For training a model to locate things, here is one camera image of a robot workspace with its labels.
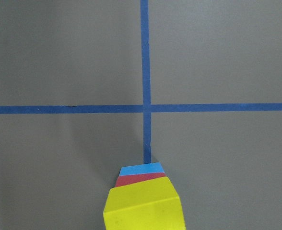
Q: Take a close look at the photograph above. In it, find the yellow cube block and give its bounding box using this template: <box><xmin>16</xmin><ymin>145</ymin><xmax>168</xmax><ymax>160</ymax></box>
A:
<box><xmin>103</xmin><ymin>177</ymin><xmax>186</xmax><ymax>230</ymax></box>

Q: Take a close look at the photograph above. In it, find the red cube block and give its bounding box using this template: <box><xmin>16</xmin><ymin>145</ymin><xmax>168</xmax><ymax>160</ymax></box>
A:
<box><xmin>115</xmin><ymin>172</ymin><xmax>166</xmax><ymax>187</ymax></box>

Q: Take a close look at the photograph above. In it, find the blue cube block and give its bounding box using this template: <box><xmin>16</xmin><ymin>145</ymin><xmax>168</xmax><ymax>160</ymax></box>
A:
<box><xmin>119</xmin><ymin>162</ymin><xmax>165</xmax><ymax>176</ymax></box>

